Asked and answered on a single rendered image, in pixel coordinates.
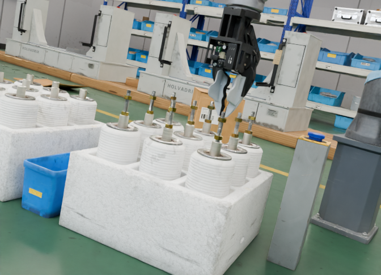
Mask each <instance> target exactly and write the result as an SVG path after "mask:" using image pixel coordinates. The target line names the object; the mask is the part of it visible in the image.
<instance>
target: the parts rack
mask: <svg viewBox="0 0 381 275"><path fill-rule="evenodd" d="M115 1H123V2H122V3H121V4H120V5H118V7H120V6H121V5H122V4H123V3H125V7H124V10H126V11H127V10H128V7H136V8H141V9H149V10H158V11H166V12H174V13H179V14H180V16H179V17H181V18H183V19H186V17H187V15H194V16H193V17H192V18H191V19H190V20H189V21H192V23H193V22H194V21H195V20H196V19H197V18H198V17H199V19H198V23H197V29H199V30H203V28H204V22H205V19H206V17H208V18H216V19H222V18H221V17H216V16H207V15H199V14H194V11H195V10H196V11H205V12H213V13H219V14H222V13H223V8H218V7H209V6H199V5H190V4H189V2H190V1H191V0H183V1H182V3H175V2H166V1H156V0H115ZM208 1H209V0H208ZM313 1H314V0H304V7H303V1H302V0H301V5H302V14H299V13H298V12H297V7H298V2H299V0H291V1H290V3H289V4H290V6H289V8H288V9H289V10H287V11H288V14H287V17H286V16H285V15H276V14H266V13H261V19H267V20H268V22H267V23H266V24H265V23H259V22H251V23H253V24H262V25H267V26H275V27H283V31H282V36H281V41H280V44H281V43H282V40H283V38H284V36H285V31H291V30H292V29H295V30H294V32H295V31H296V30H298V32H301V33H304V32H306V31H312V32H320V33H328V34H333V35H341V36H350V37H358V38H363V39H371V40H379V41H381V27H376V26H367V25H361V24H352V23H343V22H333V21H328V20H318V19H309V17H310V12H311V8H312V4H313ZM107 3H108V0H104V3H103V5H106V6H107ZM295 16H298V17H295ZM285 21H286V22H285ZM273 23H274V24H273ZM282 24H283V25H282ZM131 35H133V36H139V37H145V38H149V39H152V35H153V33H152V32H147V31H141V30H137V29H132V32H131ZM187 45H188V46H192V47H193V48H192V54H191V57H189V54H188V51H187V48H186V53H187V56H188V58H189V60H191V61H197V56H198V50H199V48H204V49H207V47H208V42H205V41H199V40H193V39H188V43H187ZM260 54H261V58H260V59H262V60H268V61H273V59H274V55H275V54H274V53H268V52H262V51H260ZM126 64H129V65H134V66H138V67H142V68H146V65H147V64H146V63H143V62H138V61H133V60H129V59H126ZM315 69H316V70H322V71H328V72H332V73H338V74H343V75H349V76H354V77H359V78H365V79H367V76H368V74H369V73H370V72H372V70H366V69H359V68H356V67H349V66H343V65H336V64H330V63H326V62H320V61H317V63H316V67H315ZM191 75H192V77H193V80H196V81H200V82H204V81H207V82H210V83H214V80H213V79H212V78H207V77H202V76H199V75H195V74H191ZM306 107H310V108H314V109H319V110H322V111H326V112H331V113H335V114H338V115H343V116H348V117H352V118H355V116H356V114H357V112H356V111H351V110H350V109H348V108H344V107H334V106H330V105H325V104H320V103H316V102H312V101H308V100H307V103H306Z"/></svg>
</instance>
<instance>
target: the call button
mask: <svg viewBox="0 0 381 275"><path fill-rule="evenodd" d="M307 135H308V136H309V137H308V138H309V139H313V140H316V141H322V140H323V139H325V135H323V134H320V133H315V132H308V134H307Z"/></svg>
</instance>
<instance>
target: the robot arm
mask: <svg viewBox="0 0 381 275"><path fill-rule="evenodd" d="M266 1H267V0H226V6H224V9H223V14H222V19H221V24H220V28H219V32H218V37H211V36H210V37H209V42H208V47H207V51H206V56H205V61H204V63H206V64H211V60H213V63H212V66H213V68H212V75H213V80H214V83H213V84H211V85H210V86H209V89H208V95H209V96H210V97H211V98H212V99H214V105H215V109H216V111H217V114H218V116H220V115H221V112H223V110H224V108H225V98H226V97H227V101H228V102H229V104H228V106H227V107H226V110H225V115H224V117H228V116H229V115H230V114H232V113H233V111H234V110H236V108H237V107H238V105H239V104H240V103H241V101H242V100H243V98H244V97H245V96H246V94H247V93H248V91H249V89H250V88H251V87H252V85H253V83H254V81H255V78H256V67H257V65H258V63H259V60H260V58H261V54H260V51H259V46H258V43H257V40H256V35H255V31H254V28H253V25H250V23H251V22H260V18H261V13H262V12H263V9H264V5H265V2H266ZM210 45H213V46H212V49H211V55H210V58H208V53H209V48H210ZM214 47H216V49H215V53H214V55H213V51H214ZM230 70H234V71H236V72H238V74H237V75H236V77H235V78H234V79H233V81H232V87H231V88H230V89H229V91H228V93H227V95H226V90H227V87H228V86H229V84H230V81H231V78H230V77H229V75H228V74H227V73H226V71H228V72H229V71H230ZM345 136H346V137H348V138H350V139H353V140H356V141H360V142H364V143H368V144H371V145H375V146H380V147H381V70H375V71H372V72H370V73H369V74H368V76H367V79H366V81H365V83H364V89H363V93H362V96H361V100H360V103H359V107H358V111H357V114H356V116H355V118H354V119H353V121H352V122H351V123H350V125H349V126H348V128H347V130H346V132H345Z"/></svg>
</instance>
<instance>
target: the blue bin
mask: <svg viewBox="0 0 381 275"><path fill-rule="evenodd" d="M70 153H71V152H69V153H62V154H54V155H48V156H41V157H36V158H29V159H25V160H24V163H23V166H24V167H25V169H24V181H23V194H22V208H25V209H27V210H29V211H31V212H33V213H35V214H38V215H40V216H42V217H44V218H52V217H55V216H58V215H60V214H61V207H62V200H63V196H64V189H65V183H66V176H67V169H68V165H69V158H70Z"/></svg>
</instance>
